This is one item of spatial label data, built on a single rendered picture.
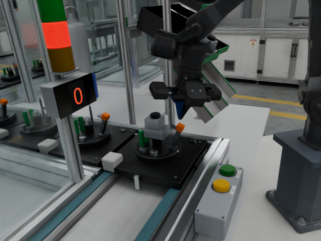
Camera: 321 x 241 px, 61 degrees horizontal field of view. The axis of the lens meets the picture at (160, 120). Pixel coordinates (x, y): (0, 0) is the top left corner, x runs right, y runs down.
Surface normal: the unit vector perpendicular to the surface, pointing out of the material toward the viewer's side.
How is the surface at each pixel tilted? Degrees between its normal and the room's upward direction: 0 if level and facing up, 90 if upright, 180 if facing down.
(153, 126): 90
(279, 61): 90
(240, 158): 0
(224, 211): 0
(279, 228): 0
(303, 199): 90
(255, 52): 90
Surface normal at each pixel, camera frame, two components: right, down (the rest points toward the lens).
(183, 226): -0.06, -0.91
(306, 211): -0.54, 0.37
